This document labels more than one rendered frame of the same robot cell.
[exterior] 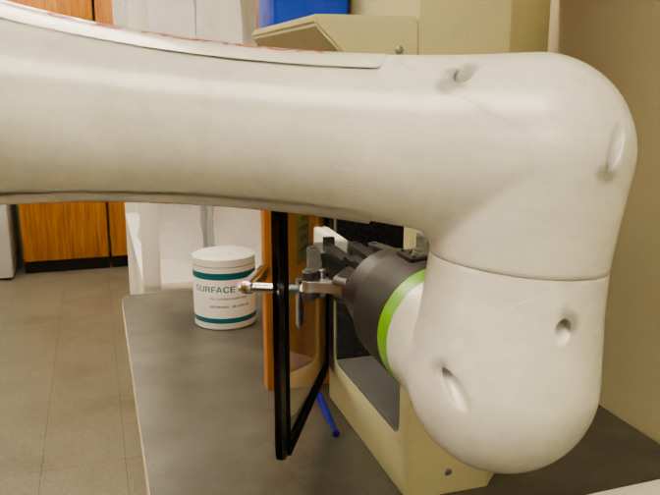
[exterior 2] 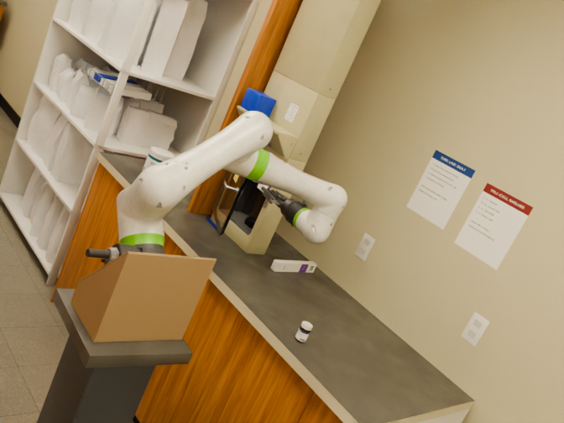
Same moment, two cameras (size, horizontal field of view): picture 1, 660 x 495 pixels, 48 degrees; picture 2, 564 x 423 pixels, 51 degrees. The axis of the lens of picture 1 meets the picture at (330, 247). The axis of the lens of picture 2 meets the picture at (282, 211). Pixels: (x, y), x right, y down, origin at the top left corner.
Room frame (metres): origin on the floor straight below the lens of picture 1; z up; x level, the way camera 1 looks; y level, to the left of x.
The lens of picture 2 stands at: (-1.38, 1.09, 1.88)
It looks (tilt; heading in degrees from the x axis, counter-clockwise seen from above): 15 degrees down; 330
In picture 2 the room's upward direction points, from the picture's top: 25 degrees clockwise
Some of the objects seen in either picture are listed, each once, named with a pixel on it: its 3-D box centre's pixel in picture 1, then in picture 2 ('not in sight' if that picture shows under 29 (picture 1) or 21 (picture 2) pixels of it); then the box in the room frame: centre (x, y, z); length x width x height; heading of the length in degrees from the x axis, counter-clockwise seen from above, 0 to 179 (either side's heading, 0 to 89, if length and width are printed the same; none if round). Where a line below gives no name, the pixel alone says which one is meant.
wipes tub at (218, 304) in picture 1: (224, 286); (158, 164); (1.51, 0.22, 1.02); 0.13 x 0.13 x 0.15
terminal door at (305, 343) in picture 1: (303, 273); (232, 184); (0.97, 0.03, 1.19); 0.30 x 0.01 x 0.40; 170
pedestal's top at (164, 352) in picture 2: not in sight; (122, 326); (0.12, 0.56, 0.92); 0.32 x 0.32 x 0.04; 14
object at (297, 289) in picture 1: (296, 302); not in sight; (0.86, 0.04, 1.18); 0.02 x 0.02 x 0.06; 80
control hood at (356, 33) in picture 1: (323, 66); (262, 131); (0.96, 0.01, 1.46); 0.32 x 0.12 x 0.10; 17
